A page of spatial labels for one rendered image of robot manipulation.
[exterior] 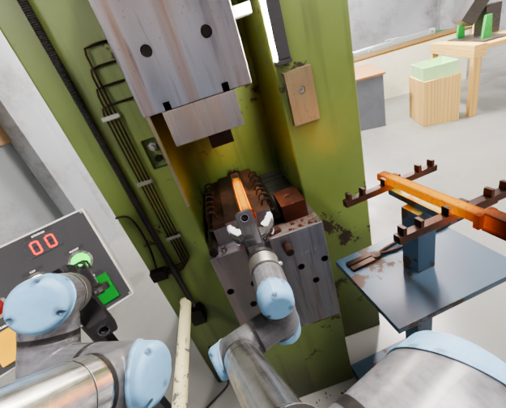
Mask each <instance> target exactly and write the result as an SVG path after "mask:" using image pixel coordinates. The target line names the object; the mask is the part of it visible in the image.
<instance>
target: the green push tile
mask: <svg viewBox="0 0 506 408"><path fill-rule="evenodd" d="M96 280H97V282H98V283H100V284H101V283H103V282H105V281H108V284H109V285H110V287H109V288H107V289H105V292H104V293H102V294H100V295H98V298H99V299H100V301H101V302H102V303H103V305H106V304H107V303H109V302H110V301H112V300H114V299H116V298H117V297H118V296H119V295H120V294H119V292H118V290H117V289H116V287H115V286H114V284H113V282H112V280H111V278H110V277H109V276H108V274H107V272H104V273H103V274H101V275H99V276H98V277H96Z"/></svg>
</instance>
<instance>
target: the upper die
mask: <svg viewBox="0 0 506 408"><path fill-rule="evenodd" d="M222 88H223V93H220V94H218V95H215V96H211V97H208V98H205V99H203V100H199V101H196V102H193V103H191V104H187V105H184V106H181V107H179V108H175V109H172V107H170V108H169V109H168V110H167V111H166V112H164V113H162V114H163V116H164V120H165V121H166V123H167V126H168V128H169V131H170V133H171V135H172V138H173V140H174V143H175V144H176V146H177V147H179V146H182V145H185V144H186V143H189V142H193V141H196V140H199V139H201V138H205V137H208V136H211V135H213V134H217V133H220V132H223V131H225V130H229V129H232V128H235V127H237V126H240V125H244V119H243V117H242V114H241V110H240V106H239V103H238V100H237V97H236V93H235V90H234V89H232V90H229V89H227V88H226V87H223V86H222Z"/></svg>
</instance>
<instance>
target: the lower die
mask: <svg viewBox="0 0 506 408"><path fill-rule="evenodd" d="M235 172H237V173H238V175H239V178H240V181H241V184H242V186H243V188H244V192H245V194H246V197H247V199H248V201H249V205H250V207H251V208H253V210H254V213H255V215H256V218H255V220H256V223H257V226H258V227H261V222H262V221H263V220H264V219H265V216H266V212H269V211H270V207H269V206H268V204H267V202H266V200H265V201H264V202H263V205H262V206H261V200H262V199H263V198H264V196H263V195H261V196H260V200H258V195H259V194H260V193H261V190H258V192H257V193H258V195H256V190H257V189H258V188H259V186H258V185H257V186H256V189H255V190H253V187H254V185H255V184H256V183H257V182H256V181H254V182H253V185H252V184H251V183H252V181H253V180H254V177H253V178H252V181H249V178H248V174H249V173H250V172H251V171H250V169H249V168H248V169H245V170H243V171H239V170H238V171H235ZM235 172H231V173H228V176H226V177H223V178H220V179H218V181H217V182H215V183H212V185H213V186H214V188H215V189H214V191H215V193H214V195H215V201H216V202H215V205H216V206H217V207H216V208H215V209H216V210H217V213H216V214H217V217H218V219H216V218H215V216H214V215H213V214H211V217H212V227H213V233H214V234H215V238H216V240H217V241H218V244H219V246H221V245H224V244H228V243H231V242H233V239H232V237H231V236H230V235H229V233H228V231H227V226H229V225H232V227H235V228H236V229H240V228H239V226H238V223H237V221H236V217H235V215H236V213H237V212H240V211H241V210H240V206H239V202H238V200H237V197H236V192H235V189H234V186H233V183H232V179H231V174H233V173H235ZM270 212H271V211H270Z"/></svg>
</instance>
